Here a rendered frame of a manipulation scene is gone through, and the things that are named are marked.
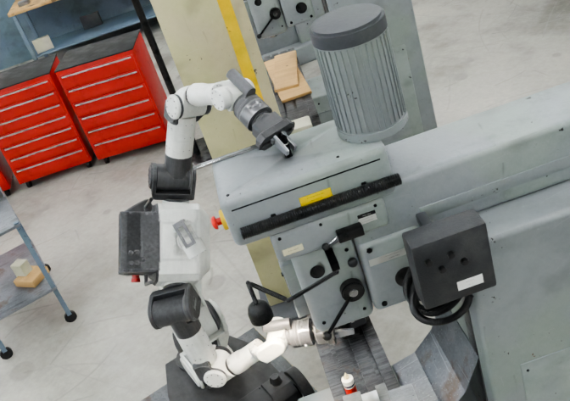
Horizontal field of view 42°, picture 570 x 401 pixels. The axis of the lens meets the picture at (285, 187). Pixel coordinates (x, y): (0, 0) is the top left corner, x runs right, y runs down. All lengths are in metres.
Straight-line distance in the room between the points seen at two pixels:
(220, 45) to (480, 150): 1.92
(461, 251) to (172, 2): 2.18
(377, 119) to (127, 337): 3.20
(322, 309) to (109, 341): 2.84
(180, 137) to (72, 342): 2.88
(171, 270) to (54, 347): 2.78
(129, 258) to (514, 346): 1.23
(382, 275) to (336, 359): 0.71
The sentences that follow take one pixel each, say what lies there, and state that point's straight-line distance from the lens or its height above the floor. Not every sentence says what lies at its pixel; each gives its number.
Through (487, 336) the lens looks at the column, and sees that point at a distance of 2.32.
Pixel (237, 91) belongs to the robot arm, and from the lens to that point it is 2.11.
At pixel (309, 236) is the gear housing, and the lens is 2.05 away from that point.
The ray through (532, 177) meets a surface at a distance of 2.21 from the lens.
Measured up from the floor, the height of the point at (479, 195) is 1.62.
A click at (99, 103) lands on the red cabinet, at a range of 6.81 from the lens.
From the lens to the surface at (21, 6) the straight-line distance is 10.55.
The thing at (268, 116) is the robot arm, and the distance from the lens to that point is 2.06.
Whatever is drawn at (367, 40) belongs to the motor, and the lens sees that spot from 1.87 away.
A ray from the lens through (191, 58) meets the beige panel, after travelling 3.73.
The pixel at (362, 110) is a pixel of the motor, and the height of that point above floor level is 1.99.
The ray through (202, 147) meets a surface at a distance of 6.66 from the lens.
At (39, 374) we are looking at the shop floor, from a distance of 4.99.
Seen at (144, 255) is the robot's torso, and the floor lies 1.60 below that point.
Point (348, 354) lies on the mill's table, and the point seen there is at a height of 0.90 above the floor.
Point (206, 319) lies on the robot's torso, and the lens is 2.95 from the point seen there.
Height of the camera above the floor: 2.85
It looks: 30 degrees down
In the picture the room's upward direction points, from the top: 19 degrees counter-clockwise
